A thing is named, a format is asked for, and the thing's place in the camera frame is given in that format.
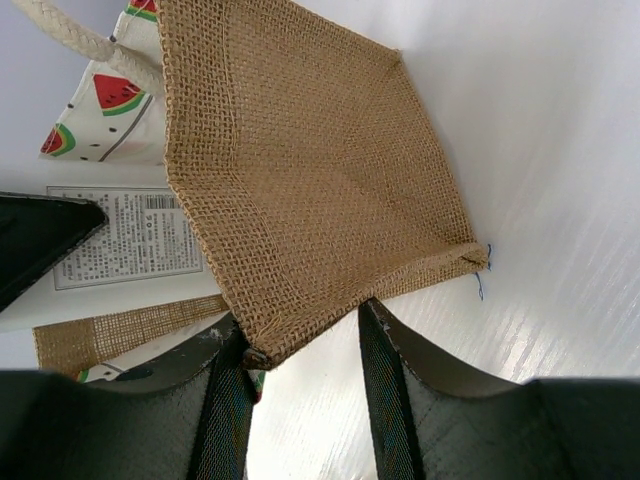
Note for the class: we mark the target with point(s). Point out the burlap watermelon canvas bag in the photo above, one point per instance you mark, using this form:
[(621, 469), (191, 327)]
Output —
[(303, 158)]

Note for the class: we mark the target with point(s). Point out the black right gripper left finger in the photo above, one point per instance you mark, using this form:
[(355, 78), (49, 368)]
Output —
[(185, 414)]

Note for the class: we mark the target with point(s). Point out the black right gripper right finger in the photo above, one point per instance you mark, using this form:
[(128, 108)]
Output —
[(433, 416)]

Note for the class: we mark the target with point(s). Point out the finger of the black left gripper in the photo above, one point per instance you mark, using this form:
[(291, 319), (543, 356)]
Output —
[(38, 232)]

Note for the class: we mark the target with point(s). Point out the white bottle grey cap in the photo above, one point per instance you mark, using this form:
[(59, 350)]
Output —
[(145, 255)]

